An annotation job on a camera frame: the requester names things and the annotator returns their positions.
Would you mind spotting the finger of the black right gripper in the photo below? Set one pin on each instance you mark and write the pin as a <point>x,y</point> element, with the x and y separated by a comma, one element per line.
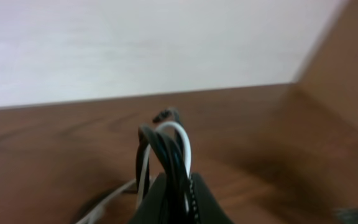
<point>347,215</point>

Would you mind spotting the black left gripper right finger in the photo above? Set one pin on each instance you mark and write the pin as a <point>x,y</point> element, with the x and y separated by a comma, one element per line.
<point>206,208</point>

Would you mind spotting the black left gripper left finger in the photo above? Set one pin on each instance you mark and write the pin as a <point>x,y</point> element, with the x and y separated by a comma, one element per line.
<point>160,205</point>

